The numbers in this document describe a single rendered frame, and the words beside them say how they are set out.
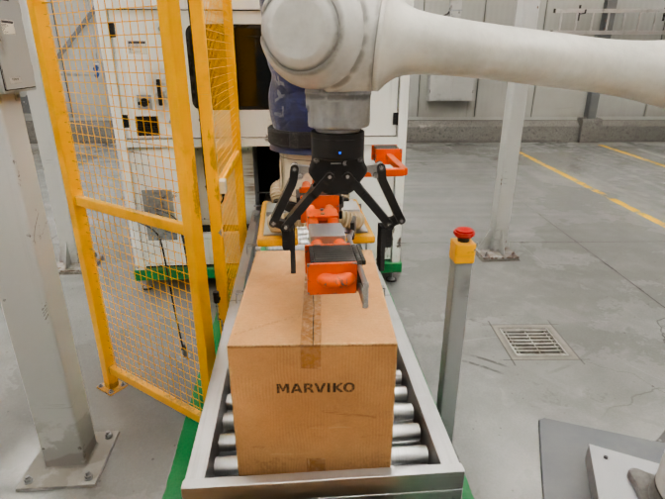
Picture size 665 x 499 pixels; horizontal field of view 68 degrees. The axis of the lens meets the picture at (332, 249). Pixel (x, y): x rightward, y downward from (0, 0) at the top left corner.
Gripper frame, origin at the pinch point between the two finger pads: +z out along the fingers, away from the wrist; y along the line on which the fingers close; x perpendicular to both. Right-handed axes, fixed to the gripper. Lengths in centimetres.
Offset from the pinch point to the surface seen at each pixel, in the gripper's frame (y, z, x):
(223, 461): 28, 73, -35
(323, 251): 2.2, -1.8, 0.0
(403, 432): -24, 74, -43
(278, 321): 11, 33, -40
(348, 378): -5, 43, -28
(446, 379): -47, 81, -77
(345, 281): -0.8, 0.4, 6.2
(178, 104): 43, -15, -97
